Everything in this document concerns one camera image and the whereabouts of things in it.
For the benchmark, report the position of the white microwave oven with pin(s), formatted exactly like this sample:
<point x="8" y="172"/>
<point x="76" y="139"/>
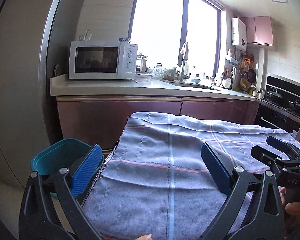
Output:
<point x="113" y="60"/>

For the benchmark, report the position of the black hanging frying pan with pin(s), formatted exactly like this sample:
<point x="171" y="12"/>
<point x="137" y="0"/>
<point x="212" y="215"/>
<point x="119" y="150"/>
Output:
<point x="251" y="75"/>

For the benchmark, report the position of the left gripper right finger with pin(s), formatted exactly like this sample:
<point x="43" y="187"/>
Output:
<point x="252" y="209"/>

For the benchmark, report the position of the steel kettle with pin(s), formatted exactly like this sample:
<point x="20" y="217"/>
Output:
<point x="260" y="94"/>

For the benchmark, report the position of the white kitchen countertop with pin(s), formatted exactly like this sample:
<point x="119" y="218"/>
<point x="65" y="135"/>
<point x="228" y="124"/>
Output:
<point x="62" y="86"/>

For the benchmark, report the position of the teal plastic trash bin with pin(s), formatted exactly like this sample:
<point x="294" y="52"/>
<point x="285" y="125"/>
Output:
<point x="82" y="160"/>

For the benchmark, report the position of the silver refrigerator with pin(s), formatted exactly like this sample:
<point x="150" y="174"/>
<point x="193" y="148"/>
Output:
<point x="35" y="37"/>

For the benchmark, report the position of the black built-in stove oven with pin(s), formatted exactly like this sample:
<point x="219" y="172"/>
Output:
<point x="280" y="106"/>

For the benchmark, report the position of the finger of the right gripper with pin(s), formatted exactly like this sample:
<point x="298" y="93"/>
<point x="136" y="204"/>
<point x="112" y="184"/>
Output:
<point x="280" y="143"/>

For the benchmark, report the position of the purple checked tablecloth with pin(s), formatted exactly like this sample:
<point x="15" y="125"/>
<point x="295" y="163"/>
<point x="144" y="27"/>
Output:
<point x="155" y="181"/>

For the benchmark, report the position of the steel kitchen faucet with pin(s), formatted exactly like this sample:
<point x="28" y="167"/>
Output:
<point x="185" y="54"/>

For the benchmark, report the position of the maroon base cabinets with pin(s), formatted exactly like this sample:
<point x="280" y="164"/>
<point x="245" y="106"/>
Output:
<point x="102" y="119"/>

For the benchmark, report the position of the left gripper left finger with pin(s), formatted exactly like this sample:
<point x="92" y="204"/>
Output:
<point x="45" y="217"/>

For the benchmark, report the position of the person's left hand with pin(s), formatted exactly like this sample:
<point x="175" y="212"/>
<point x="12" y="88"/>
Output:
<point x="144" y="237"/>

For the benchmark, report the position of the pink wall cabinet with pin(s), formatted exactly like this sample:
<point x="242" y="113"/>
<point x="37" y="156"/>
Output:
<point x="259" y="30"/>

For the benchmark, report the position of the white wall water heater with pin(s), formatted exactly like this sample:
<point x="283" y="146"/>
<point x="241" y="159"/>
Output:
<point x="239" y="34"/>

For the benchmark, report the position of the person's right hand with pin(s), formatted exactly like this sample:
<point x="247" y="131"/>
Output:
<point x="292" y="209"/>

